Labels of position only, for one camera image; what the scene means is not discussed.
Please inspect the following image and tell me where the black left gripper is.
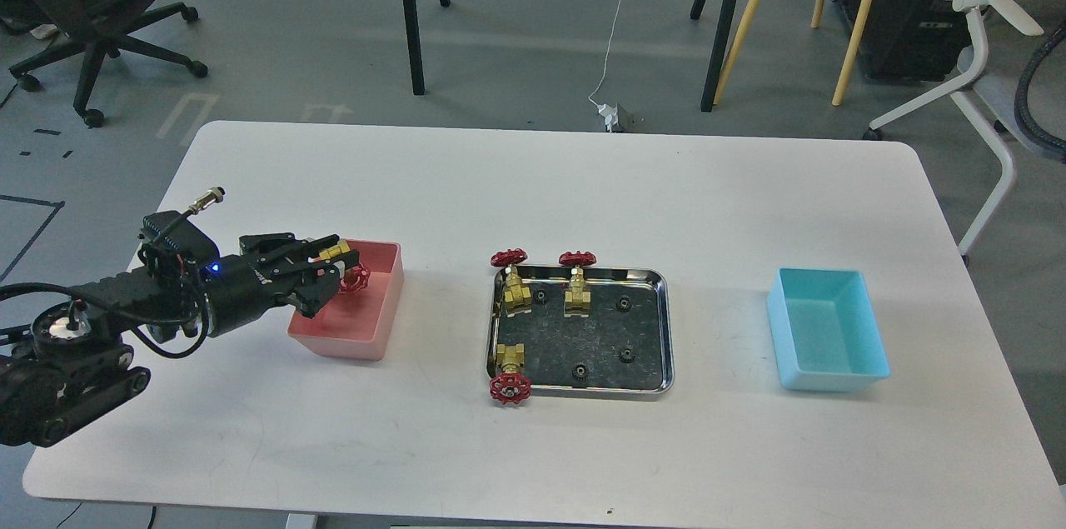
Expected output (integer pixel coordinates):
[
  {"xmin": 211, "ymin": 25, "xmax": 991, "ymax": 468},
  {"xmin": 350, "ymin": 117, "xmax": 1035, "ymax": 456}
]
[{"xmin": 138, "ymin": 212, "xmax": 345, "ymax": 337}]

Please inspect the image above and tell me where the brass valve red handwheel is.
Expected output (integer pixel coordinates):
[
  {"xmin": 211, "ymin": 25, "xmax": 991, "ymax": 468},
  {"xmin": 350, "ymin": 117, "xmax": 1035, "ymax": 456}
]
[{"xmin": 319, "ymin": 240, "xmax": 371, "ymax": 294}]

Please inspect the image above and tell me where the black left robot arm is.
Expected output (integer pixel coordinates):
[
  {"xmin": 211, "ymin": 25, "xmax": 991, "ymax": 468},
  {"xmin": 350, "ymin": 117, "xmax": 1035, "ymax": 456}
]
[{"xmin": 1, "ymin": 211, "xmax": 361, "ymax": 447}]

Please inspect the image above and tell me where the pink plastic box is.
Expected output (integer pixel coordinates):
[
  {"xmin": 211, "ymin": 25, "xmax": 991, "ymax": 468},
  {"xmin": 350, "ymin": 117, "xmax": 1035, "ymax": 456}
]
[{"xmin": 288, "ymin": 239, "xmax": 404, "ymax": 360}]

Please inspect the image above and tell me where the brass valve back left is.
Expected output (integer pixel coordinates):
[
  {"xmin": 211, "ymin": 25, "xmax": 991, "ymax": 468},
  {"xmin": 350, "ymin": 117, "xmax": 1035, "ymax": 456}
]
[{"xmin": 491, "ymin": 249, "xmax": 532, "ymax": 317}]

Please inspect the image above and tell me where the brass valve front left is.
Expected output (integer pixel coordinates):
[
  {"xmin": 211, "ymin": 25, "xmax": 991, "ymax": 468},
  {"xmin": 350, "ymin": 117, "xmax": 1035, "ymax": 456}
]
[{"xmin": 490, "ymin": 343, "xmax": 531, "ymax": 405}]

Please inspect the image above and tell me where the brass valve back right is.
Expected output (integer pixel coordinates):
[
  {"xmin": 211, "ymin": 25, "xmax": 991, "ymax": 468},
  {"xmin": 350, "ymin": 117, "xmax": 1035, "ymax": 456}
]
[{"xmin": 558, "ymin": 251, "xmax": 597, "ymax": 317}]

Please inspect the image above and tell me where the small black gear front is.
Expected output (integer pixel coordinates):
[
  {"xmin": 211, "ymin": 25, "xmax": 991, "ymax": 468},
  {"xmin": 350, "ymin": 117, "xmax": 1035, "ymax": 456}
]
[{"xmin": 571, "ymin": 363, "xmax": 589, "ymax": 384}]

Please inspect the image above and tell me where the blue plastic box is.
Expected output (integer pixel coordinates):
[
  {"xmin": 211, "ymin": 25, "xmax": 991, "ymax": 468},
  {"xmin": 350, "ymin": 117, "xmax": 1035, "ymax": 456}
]
[{"xmin": 768, "ymin": 267, "xmax": 891, "ymax": 392}]

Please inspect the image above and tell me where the stainless steel tray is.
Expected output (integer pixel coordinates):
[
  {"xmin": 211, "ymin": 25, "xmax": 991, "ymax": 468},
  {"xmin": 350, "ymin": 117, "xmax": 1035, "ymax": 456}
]
[{"xmin": 485, "ymin": 266, "xmax": 675, "ymax": 399}]

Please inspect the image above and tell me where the black cabinet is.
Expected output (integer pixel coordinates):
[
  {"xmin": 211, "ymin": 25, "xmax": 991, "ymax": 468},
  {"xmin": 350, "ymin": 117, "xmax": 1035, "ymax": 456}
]
[{"xmin": 856, "ymin": 0, "xmax": 971, "ymax": 82}]

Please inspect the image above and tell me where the white grey office chair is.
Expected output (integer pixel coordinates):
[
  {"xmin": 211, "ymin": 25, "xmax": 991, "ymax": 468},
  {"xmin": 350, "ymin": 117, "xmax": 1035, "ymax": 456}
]
[{"xmin": 863, "ymin": 0, "xmax": 1064, "ymax": 263}]

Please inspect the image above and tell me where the white power adapter with cable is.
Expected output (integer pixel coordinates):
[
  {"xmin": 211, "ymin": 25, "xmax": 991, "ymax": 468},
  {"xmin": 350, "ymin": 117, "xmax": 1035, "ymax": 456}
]
[{"xmin": 586, "ymin": 0, "xmax": 624, "ymax": 133}]

